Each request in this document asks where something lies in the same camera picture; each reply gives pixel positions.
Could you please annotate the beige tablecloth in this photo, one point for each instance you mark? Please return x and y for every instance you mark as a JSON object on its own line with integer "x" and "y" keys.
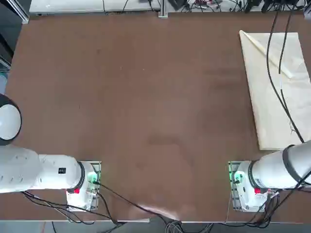
{"x": 262, "y": 109}

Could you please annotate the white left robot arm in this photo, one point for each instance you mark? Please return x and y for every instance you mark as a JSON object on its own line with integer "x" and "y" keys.
{"x": 19, "y": 167}

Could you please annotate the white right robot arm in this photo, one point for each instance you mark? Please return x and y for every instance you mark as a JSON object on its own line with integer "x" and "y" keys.
{"x": 267, "y": 170}

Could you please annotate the white panel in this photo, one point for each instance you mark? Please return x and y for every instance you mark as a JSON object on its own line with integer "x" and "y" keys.
{"x": 73, "y": 6}

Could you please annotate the dark cabinet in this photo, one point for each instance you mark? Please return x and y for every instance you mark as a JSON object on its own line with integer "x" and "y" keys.
{"x": 5, "y": 36}

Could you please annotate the aluminium bracket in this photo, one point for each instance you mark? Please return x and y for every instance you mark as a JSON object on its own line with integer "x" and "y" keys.
{"x": 307, "y": 14}

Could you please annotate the aluminium profile post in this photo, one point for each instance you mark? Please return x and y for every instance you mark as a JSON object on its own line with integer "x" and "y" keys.
{"x": 163, "y": 8}

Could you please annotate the aluminium frame bar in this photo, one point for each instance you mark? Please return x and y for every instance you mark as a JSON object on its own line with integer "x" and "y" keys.
{"x": 20, "y": 12}

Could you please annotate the aluminium edge rail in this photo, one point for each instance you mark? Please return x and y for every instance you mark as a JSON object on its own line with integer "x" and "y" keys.
{"x": 133, "y": 220}

